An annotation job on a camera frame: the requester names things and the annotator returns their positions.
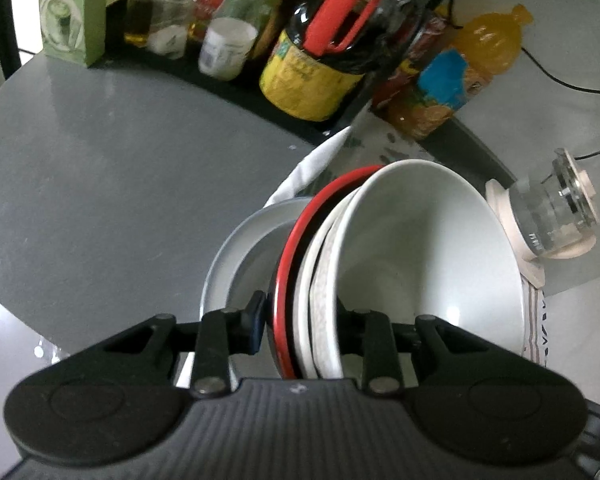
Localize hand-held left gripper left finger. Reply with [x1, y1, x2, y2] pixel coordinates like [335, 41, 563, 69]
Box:
[102, 291, 268, 398]

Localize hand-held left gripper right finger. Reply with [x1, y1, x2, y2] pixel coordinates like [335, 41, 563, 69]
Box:
[337, 310, 501, 395]

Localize red and black bowl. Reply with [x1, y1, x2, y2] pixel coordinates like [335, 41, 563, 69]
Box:
[266, 164, 387, 380]

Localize white plate script print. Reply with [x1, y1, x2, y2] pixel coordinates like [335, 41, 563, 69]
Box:
[199, 197, 312, 326]

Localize white bowl crackle pattern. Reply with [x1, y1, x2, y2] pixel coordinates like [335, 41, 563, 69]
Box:
[296, 195, 366, 380]

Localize large plain white bowl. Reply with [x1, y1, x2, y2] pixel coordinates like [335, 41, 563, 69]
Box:
[334, 159, 527, 361]

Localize glass kettle with beige lid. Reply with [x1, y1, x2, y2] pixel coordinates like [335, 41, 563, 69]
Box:
[484, 178, 595, 287]

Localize patterned white table cloth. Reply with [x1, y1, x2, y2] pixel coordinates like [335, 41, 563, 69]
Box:
[264, 110, 550, 367]

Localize black tray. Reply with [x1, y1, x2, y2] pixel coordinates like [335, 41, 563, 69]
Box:
[102, 45, 518, 183]

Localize white jar printed label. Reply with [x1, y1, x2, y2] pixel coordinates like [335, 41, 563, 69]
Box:
[198, 17, 259, 82]

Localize orange juice bottle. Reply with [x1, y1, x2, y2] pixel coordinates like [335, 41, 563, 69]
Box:
[385, 4, 535, 140]

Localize clear jar white contents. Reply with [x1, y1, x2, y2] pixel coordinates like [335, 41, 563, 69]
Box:
[146, 0, 197, 59]

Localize green jar white lid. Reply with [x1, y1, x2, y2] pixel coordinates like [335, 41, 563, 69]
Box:
[214, 0, 277, 37]

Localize small bottle red label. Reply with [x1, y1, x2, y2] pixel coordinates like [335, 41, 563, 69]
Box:
[186, 0, 232, 44]

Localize yellow oil bottle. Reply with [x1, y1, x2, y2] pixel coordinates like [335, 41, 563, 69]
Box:
[124, 0, 157, 49]

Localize green carton box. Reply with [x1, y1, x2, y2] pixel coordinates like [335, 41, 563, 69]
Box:
[37, 0, 109, 69]

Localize soy sauce bottle red handle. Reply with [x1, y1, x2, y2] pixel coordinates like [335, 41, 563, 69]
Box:
[258, 0, 431, 123]

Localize thin black power cable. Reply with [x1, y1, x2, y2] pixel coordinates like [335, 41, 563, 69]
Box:
[521, 46, 600, 95]

